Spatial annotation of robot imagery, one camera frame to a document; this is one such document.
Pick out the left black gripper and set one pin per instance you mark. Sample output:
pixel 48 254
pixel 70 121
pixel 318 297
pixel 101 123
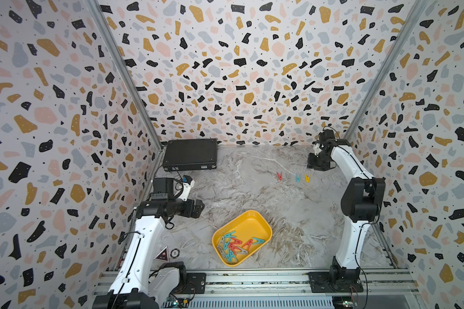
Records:
pixel 188 212

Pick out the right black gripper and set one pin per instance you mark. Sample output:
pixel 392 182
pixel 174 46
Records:
pixel 309 164

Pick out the yellow plastic storage box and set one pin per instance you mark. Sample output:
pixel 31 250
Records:
pixel 247 225

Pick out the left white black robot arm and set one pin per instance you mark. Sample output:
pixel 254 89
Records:
pixel 136 286

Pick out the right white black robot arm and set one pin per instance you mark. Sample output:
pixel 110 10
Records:
pixel 361 205

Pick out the red clothespin in box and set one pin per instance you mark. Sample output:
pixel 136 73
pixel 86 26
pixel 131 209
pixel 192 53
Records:
pixel 233 243

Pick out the round black sticker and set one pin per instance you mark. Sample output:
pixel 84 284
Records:
pixel 175 253

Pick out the black flat case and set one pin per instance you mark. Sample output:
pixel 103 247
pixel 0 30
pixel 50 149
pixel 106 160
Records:
pixel 190 155

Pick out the triangular warning sticker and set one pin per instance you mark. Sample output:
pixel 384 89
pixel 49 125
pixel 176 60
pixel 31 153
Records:
pixel 163 255

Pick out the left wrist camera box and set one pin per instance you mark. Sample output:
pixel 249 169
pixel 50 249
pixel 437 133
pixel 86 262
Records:
pixel 185 185

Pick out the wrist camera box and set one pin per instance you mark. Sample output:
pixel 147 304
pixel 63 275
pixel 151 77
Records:
pixel 326 141
pixel 185 185

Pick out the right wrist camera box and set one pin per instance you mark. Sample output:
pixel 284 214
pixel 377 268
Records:
pixel 326 141

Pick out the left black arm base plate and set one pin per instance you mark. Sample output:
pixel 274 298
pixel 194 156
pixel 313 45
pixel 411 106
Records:
pixel 194 284

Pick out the left aluminium corner post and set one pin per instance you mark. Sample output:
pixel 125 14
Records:
pixel 93 7

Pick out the aluminium corner post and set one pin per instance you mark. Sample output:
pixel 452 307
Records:
pixel 412 19
pixel 93 7

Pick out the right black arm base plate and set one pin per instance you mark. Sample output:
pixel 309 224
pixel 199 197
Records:
pixel 326 282

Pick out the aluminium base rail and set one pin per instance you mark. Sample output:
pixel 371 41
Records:
pixel 289 288

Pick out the right aluminium corner post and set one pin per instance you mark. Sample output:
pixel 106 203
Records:
pixel 412 19

